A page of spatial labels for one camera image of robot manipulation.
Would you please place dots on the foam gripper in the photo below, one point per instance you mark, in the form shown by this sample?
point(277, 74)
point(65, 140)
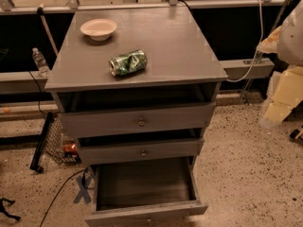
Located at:
point(292, 40)

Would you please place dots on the grey bottom drawer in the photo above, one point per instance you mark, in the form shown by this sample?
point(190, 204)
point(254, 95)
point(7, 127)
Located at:
point(144, 191)

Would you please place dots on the grey drawer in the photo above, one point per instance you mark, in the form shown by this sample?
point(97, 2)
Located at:
point(140, 151)
point(127, 121)
point(144, 191)

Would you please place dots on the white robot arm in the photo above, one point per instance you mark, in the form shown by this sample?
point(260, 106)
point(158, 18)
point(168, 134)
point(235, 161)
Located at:
point(287, 40)

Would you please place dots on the grey top drawer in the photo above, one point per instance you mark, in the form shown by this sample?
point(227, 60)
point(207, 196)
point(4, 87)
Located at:
point(127, 121)

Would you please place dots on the grey wooden drawer cabinet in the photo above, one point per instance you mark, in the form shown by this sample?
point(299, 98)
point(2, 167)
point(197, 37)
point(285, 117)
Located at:
point(181, 69)

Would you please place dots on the grey middle drawer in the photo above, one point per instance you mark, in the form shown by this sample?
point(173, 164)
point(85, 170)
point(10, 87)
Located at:
point(140, 151)

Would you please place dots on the black caster wheel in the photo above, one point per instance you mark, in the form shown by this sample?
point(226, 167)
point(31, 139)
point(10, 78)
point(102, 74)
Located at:
point(297, 135)

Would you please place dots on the crushed green soda can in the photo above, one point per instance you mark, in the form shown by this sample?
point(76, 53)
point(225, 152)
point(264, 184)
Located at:
point(128, 63)

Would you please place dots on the white paper bowl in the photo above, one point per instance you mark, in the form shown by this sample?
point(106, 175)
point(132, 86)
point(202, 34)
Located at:
point(99, 29)

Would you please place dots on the clear plastic water bottle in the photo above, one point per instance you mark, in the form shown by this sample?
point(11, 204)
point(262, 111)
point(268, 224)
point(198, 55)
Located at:
point(40, 62)

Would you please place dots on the black wire mesh basket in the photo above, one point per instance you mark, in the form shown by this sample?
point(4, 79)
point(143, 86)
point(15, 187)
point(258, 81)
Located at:
point(54, 142)

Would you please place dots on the grey metal frame rail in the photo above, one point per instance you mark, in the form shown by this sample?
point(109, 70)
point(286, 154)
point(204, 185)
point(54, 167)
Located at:
point(23, 82)

